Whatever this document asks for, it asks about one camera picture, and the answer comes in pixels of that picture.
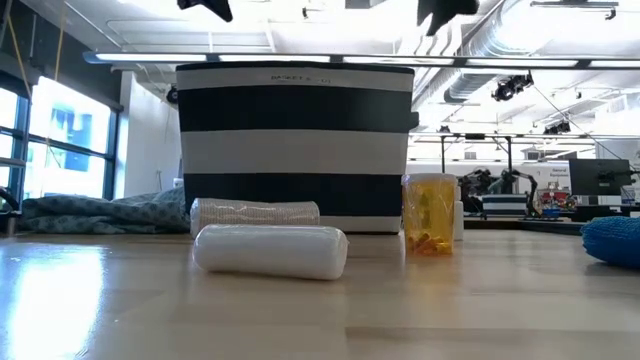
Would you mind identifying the large window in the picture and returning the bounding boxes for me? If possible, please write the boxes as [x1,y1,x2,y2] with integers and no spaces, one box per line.
[0,74,120,201]

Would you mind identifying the knit white bandage roll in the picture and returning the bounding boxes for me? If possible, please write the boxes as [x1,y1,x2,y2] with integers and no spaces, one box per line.
[189,197,321,240]

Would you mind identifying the small plain white bottle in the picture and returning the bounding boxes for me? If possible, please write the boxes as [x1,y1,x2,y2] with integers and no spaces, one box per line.
[452,185,465,242]

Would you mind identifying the black computer monitor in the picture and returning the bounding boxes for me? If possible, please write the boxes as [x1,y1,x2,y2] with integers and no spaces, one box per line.
[568,158,633,197]

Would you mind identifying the black background robot arms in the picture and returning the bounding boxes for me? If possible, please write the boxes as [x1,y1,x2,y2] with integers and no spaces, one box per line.
[458,168,540,218]

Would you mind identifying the orange transparent pill bottle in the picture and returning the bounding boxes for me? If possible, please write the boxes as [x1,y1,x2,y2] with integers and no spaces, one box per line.
[401,172,459,257]

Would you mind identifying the black background rig frame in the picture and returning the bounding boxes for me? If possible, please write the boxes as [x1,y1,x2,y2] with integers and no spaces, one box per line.
[408,132,599,176]

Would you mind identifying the overhead light bar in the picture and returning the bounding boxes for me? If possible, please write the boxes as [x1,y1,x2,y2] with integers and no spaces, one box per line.
[82,49,640,72]

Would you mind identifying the patterned grey-green cloth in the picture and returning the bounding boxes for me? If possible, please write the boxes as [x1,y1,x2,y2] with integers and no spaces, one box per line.
[19,187,192,235]

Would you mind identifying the dark background table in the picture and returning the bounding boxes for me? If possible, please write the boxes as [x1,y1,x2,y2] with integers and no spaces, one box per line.
[463,214,586,236]

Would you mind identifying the silver ceiling air duct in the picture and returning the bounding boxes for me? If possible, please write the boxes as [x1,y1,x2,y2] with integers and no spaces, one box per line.
[412,0,534,104]

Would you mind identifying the ceiling track light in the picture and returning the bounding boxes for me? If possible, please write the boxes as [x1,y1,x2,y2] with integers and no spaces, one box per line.
[529,0,620,22]

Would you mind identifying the black ceiling spotlight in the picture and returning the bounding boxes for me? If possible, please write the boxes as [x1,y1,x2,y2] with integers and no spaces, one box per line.
[543,120,572,136]
[491,72,535,103]

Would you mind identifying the blue mesh bandage roll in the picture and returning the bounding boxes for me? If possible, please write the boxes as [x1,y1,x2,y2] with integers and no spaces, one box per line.
[580,216,640,270]

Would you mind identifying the smooth white bandage roll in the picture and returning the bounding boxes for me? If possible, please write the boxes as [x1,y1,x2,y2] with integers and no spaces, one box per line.
[192,223,350,282]

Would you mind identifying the small background striped basket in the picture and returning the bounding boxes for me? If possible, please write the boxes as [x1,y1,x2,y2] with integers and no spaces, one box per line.
[481,194,528,218]

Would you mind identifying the navy white striped fabric basket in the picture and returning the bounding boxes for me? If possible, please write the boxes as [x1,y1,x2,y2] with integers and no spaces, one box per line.
[175,61,420,235]

